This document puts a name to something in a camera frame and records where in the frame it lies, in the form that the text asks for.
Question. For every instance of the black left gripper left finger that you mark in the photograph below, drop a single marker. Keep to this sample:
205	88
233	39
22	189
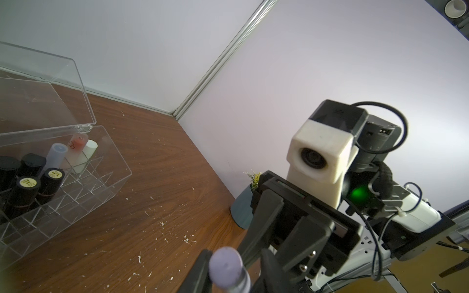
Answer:
198	279

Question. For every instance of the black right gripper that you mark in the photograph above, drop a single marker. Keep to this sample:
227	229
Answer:
307	234

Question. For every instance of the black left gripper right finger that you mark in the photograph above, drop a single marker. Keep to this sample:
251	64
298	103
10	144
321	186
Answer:
273	279

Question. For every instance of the lavender lip balm tube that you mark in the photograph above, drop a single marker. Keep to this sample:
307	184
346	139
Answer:
227	271
55	156

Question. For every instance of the white lip balm tube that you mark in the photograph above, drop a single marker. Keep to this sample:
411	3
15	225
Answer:
81	162

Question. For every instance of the red capped lip balm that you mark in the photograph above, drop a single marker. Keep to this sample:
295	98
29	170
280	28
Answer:
75	157

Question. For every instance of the black gold lipstick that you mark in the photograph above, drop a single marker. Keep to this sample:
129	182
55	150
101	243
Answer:
22	196
51	181

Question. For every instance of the black silver lipstick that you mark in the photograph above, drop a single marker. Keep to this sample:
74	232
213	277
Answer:
31	165
9	170

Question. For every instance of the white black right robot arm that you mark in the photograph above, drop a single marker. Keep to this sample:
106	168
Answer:
339	209

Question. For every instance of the clear acrylic lipstick organizer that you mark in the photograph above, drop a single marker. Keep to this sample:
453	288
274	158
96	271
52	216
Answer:
43	101

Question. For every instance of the green potted plant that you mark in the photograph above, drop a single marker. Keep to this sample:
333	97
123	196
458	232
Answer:
241	210

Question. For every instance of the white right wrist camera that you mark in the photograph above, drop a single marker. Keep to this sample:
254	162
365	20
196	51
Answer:
323	149

